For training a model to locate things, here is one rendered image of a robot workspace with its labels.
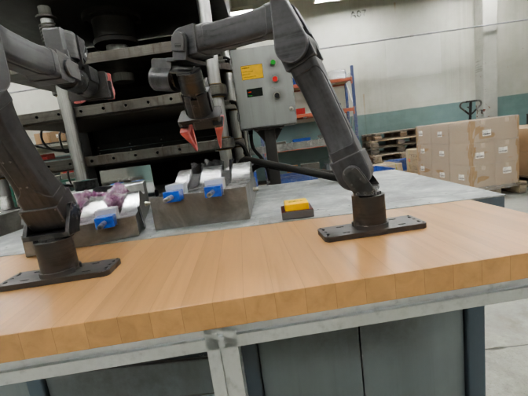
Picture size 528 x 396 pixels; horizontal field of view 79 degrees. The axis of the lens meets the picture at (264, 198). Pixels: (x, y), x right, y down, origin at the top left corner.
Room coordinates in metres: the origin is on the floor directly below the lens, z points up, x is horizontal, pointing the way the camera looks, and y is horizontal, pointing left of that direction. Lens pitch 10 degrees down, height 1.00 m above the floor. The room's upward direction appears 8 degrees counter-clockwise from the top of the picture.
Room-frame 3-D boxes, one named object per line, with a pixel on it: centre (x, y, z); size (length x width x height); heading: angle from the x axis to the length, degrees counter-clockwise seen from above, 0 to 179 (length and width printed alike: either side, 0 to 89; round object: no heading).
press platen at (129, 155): (2.01, 0.71, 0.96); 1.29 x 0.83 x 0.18; 88
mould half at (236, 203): (1.10, 0.16, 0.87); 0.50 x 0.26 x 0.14; 178
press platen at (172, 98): (2.01, 0.71, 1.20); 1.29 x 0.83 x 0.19; 88
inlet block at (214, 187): (0.83, 0.13, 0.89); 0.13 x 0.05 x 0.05; 178
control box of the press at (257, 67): (1.79, -0.07, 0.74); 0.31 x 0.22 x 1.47; 88
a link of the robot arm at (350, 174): (0.62, -0.19, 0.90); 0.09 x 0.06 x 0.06; 154
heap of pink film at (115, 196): (1.03, 0.52, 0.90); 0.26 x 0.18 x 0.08; 15
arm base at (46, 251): (0.59, 0.40, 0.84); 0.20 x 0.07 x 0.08; 93
